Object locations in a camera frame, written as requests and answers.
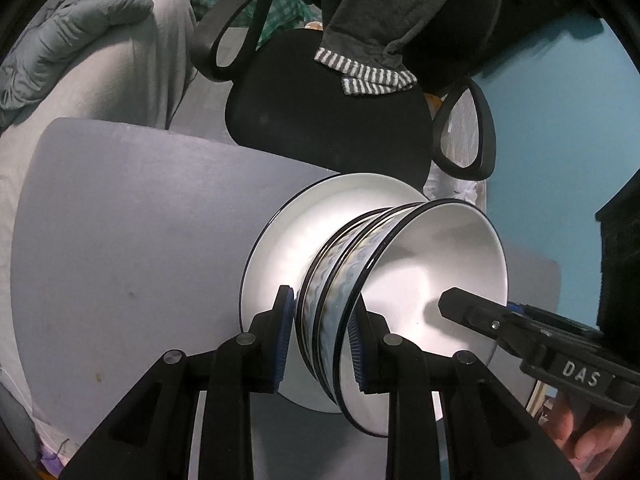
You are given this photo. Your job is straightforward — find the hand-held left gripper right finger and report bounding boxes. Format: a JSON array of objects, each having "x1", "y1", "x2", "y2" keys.
[{"x1": 346, "y1": 305, "x2": 581, "y2": 480}]

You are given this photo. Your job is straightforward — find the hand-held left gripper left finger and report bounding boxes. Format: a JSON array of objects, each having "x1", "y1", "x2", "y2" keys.
[{"x1": 57, "y1": 285, "x2": 297, "y2": 480}]

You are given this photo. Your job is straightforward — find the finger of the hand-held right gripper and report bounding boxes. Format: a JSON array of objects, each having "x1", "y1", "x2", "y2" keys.
[
  {"x1": 506, "y1": 301, "x2": 603, "y2": 341},
  {"x1": 438, "y1": 287, "x2": 531, "y2": 361}
]

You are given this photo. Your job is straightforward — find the deep white ribbed bowl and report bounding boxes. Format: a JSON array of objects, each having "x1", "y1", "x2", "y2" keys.
[{"x1": 311, "y1": 202, "x2": 431, "y2": 411}]

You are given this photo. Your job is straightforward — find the wide white bowl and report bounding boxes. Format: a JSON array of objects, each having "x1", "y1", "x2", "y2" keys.
[{"x1": 340, "y1": 199, "x2": 510, "y2": 437}]

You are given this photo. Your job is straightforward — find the white plate black rim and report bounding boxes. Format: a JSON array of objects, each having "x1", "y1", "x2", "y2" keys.
[{"x1": 240, "y1": 172, "x2": 431, "y2": 413}]

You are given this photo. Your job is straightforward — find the person's right hand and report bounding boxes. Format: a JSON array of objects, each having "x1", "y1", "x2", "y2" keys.
[{"x1": 542, "y1": 390, "x2": 633, "y2": 476}]

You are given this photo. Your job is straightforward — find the black cabinet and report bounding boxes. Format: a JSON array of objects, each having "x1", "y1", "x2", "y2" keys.
[{"x1": 595, "y1": 170, "x2": 640, "y2": 343}]

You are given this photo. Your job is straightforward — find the crumpled white plastic sheet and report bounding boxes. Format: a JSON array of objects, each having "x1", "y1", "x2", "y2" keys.
[{"x1": 425, "y1": 160, "x2": 488, "y2": 211}]

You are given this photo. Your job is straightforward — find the black office chair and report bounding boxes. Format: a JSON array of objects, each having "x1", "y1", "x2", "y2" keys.
[{"x1": 191, "y1": 0, "x2": 498, "y2": 186}]

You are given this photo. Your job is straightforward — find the grey covered bed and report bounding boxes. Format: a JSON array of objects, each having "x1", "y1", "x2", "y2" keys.
[{"x1": 0, "y1": 0, "x2": 201, "y2": 411}]

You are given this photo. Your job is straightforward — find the green checkered tablecloth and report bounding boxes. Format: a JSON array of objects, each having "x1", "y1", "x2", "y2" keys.
[{"x1": 95, "y1": 0, "x2": 321, "y2": 48}]

